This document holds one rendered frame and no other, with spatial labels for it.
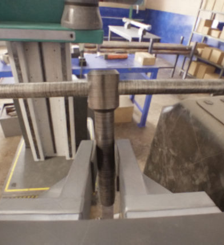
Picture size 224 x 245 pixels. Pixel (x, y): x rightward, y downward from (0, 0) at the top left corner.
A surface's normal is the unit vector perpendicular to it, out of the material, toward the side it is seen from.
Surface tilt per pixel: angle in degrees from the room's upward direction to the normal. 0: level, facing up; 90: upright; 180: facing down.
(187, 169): 90
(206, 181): 90
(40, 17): 90
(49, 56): 90
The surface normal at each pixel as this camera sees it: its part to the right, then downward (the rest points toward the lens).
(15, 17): 0.14, 0.59
